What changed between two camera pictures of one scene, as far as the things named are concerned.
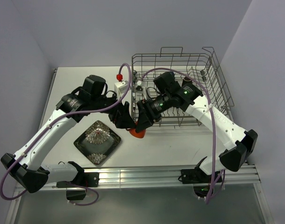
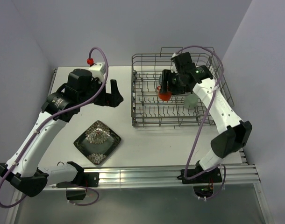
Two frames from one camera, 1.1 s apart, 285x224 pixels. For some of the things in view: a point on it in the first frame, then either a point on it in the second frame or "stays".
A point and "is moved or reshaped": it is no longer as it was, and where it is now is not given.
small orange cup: [140, 134] is moved or reshaped
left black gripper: [124, 119] -> [111, 100]
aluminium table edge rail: [164, 175] stays
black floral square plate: [96, 143] stays
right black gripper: [144, 121] -> [167, 75]
